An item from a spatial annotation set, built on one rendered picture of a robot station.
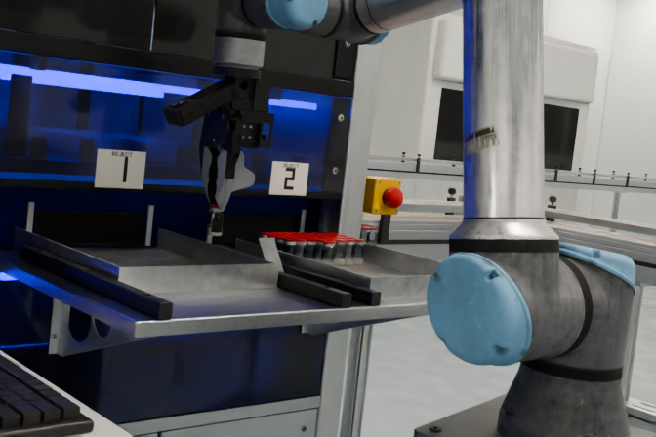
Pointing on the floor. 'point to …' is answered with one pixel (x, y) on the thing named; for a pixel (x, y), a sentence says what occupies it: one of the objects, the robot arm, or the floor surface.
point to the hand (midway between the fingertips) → (214, 200)
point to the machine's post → (358, 162)
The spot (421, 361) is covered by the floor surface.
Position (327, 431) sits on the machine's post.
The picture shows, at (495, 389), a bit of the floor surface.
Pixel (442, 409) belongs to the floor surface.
